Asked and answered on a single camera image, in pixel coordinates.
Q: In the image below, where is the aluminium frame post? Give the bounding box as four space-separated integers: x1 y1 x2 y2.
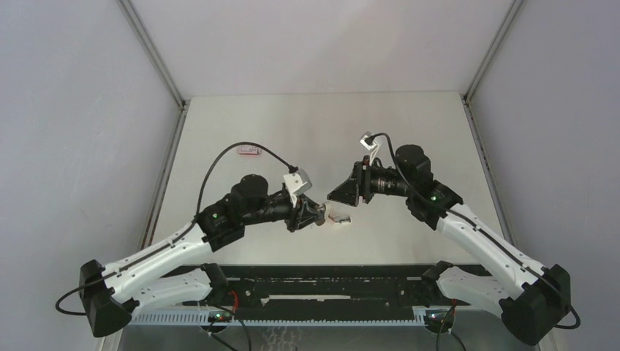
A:
462 0 527 105
116 0 186 110

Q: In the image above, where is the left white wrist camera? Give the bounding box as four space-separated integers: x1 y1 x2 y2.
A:
283 168 313 202

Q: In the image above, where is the white slotted cable duct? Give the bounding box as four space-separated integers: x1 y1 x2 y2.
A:
129 309 426 327

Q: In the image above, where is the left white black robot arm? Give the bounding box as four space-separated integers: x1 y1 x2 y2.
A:
79 173 325 338

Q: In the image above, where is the pink stapler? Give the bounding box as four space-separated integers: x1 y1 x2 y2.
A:
327 211 352 225

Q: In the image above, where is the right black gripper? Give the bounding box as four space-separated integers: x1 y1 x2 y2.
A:
328 156 412 207

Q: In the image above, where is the black camera cable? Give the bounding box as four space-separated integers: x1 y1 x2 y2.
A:
54 141 298 317
368 132 581 331

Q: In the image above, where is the right aluminium frame post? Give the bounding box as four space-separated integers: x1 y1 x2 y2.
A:
462 0 527 105

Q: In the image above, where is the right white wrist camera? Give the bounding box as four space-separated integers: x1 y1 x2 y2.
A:
360 132 381 158

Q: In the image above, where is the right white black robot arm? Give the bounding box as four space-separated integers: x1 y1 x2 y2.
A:
327 144 572 346

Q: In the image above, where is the left aluminium frame post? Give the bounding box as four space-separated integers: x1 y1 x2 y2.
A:
116 0 186 110

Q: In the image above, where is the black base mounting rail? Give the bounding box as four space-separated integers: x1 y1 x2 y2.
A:
159 264 490 322

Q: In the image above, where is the red white staple box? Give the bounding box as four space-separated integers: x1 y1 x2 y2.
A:
238 144 262 156

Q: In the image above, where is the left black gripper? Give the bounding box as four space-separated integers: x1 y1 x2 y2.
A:
243 193 323 233

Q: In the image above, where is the right black camera cable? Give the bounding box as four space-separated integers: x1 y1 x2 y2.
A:
368 132 581 331

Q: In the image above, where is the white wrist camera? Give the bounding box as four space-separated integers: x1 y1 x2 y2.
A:
283 168 313 202
360 132 381 158

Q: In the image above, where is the left black camera cable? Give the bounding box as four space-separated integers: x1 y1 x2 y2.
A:
54 141 298 317

